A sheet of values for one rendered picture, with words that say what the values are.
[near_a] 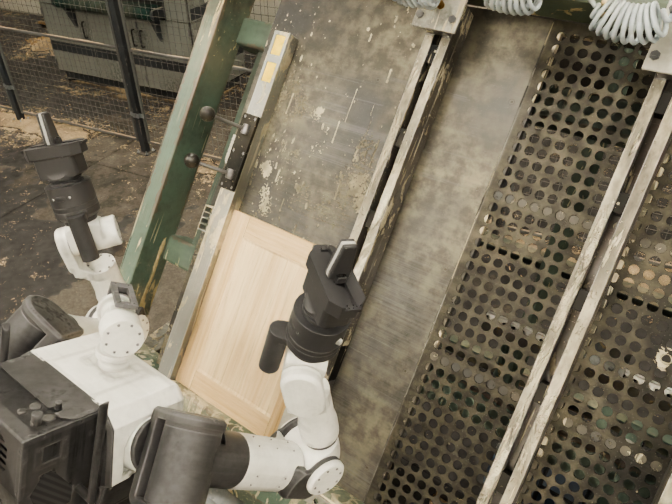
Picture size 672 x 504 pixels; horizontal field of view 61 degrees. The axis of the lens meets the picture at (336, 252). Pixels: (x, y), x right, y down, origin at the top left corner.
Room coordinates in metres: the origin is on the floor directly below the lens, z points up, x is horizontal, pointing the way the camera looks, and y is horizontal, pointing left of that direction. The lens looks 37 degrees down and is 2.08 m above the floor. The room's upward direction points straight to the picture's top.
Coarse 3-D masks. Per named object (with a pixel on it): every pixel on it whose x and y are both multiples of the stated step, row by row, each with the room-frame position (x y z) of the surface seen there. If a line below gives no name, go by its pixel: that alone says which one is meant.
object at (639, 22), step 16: (400, 0) 1.20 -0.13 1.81; (432, 0) 1.19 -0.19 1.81; (496, 0) 1.07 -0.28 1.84; (512, 0) 1.10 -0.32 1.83; (528, 0) 1.03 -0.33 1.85; (592, 0) 1.00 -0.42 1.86; (608, 0) 0.97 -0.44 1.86; (624, 0) 0.97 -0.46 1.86; (592, 16) 0.99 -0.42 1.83; (608, 16) 0.96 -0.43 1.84; (624, 16) 0.94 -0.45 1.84; (640, 16) 0.93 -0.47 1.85; (656, 16) 0.92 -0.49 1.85; (608, 32) 0.95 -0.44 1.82; (624, 32) 0.94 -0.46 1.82; (640, 32) 0.92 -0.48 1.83; (656, 32) 0.91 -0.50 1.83
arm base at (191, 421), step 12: (156, 408) 0.58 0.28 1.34; (168, 408) 0.58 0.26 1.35; (156, 420) 0.56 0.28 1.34; (168, 420) 0.54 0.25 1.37; (180, 420) 0.53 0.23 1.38; (192, 420) 0.53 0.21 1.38; (204, 420) 0.53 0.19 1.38; (216, 420) 0.54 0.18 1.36; (156, 432) 0.55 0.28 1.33; (204, 432) 0.52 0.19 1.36; (216, 432) 0.53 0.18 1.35; (144, 444) 0.54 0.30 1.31; (156, 444) 0.53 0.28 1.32; (144, 456) 0.52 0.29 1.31; (144, 468) 0.50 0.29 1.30; (144, 480) 0.49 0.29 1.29; (132, 492) 0.48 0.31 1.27; (144, 492) 0.48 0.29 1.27
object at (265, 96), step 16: (288, 48) 1.46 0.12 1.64; (288, 64) 1.45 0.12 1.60; (272, 80) 1.41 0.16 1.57; (256, 96) 1.40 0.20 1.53; (272, 96) 1.40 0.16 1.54; (256, 112) 1.38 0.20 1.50; (272, 112) 1.40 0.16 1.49; (256, 144) 1.34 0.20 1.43; (240, 176) 1.29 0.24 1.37; (224, 192) 1.28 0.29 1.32; (240, 192) 1.28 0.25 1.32; (224, 208) 1.25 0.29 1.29; (208, 224) 1.25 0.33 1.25; (224, 224) 1.23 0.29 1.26; (208, 240) 1.22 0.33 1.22; (208, 256) 1.19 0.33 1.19; (192, 272) 1.18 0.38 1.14; (208, 272) 1.17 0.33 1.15; (192, 288) 1.15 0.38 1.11; (192, 304) 1.12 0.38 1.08; (176, 320) 1.12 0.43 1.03; (192, 320) 1.10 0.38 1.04; (176, 336) 1.09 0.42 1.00; (176, 352) 1.06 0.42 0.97; (160, 368) 1.05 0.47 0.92; (176, 368) 1.04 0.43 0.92
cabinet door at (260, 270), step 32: (256, 224) 1.20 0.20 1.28; (224, 256) 1.19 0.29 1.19; (256, 256) 1.15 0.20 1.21; (288, 256) 1.11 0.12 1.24; (224, 288) 1.13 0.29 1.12; (256, 288) 1.10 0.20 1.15; (288, 288) 1.06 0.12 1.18; (224, 320) 1.08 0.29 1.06; (256, 320) 1.05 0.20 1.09; (288, 320) 1.01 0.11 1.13; (192, 352) 1.06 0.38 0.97; (224, 352) 1.03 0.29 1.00; (256, 352) 0.99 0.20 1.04; (192, 384) 1.00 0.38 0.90; (224, 384) 0.97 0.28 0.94; (256, 384) 0.94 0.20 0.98; (256, 416) 0.88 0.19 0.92
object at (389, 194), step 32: (448, 0) 1.23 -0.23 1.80; (448, 32) 1.19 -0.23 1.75; (416, 64) 1.21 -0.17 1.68; (448, 64) 1.22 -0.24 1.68; (416, 96) 1.19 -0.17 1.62; (416, 128) 1.12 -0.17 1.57; (384, 160) 1.11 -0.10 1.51; (416, 160) 1.13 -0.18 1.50; (384, 192) 1.06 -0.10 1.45; (384, 224) 1.03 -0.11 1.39; (352, 320) 0.94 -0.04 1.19; (288, 416) 0.82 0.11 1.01
